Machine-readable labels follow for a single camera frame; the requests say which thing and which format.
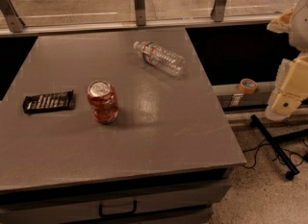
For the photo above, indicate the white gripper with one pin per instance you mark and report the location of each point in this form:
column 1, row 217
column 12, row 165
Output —
column 300, row 29

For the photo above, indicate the clear plastic water bottle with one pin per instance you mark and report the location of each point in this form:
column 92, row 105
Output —
column 161, row 58

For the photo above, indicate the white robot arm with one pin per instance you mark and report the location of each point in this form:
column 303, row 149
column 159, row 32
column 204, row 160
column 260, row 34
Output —
column 298, row 32

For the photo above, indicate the orange tape roll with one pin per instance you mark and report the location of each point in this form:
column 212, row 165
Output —
column 247, row 86

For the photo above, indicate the black wheeled stand base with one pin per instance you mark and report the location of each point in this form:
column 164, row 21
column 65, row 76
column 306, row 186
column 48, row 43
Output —
column 275, row 144

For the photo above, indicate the grey table drawer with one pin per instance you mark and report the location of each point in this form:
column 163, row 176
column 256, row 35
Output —
column 177, row 204

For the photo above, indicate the red soda can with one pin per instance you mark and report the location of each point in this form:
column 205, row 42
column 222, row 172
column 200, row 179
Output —
column 103, row 101

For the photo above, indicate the black snack bar wrapper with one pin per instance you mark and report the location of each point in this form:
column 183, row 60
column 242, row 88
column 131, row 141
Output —
column 50, row 102

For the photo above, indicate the right metal rail bracket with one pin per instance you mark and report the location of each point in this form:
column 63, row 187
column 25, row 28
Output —
column 220, row 0

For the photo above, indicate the metal rail bracket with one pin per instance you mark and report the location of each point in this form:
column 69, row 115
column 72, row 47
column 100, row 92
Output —
column 14, row 22
column 220, row 0
column 140, row 12

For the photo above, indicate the middle metal rail bracket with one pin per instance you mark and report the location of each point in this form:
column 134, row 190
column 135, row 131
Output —
column 140, row 12

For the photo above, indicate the black drawer handle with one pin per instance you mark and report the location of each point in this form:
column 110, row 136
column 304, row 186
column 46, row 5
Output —
column 117, row 208

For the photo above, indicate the left metal rail bracket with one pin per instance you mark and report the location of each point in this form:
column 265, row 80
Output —
column 14, row 22

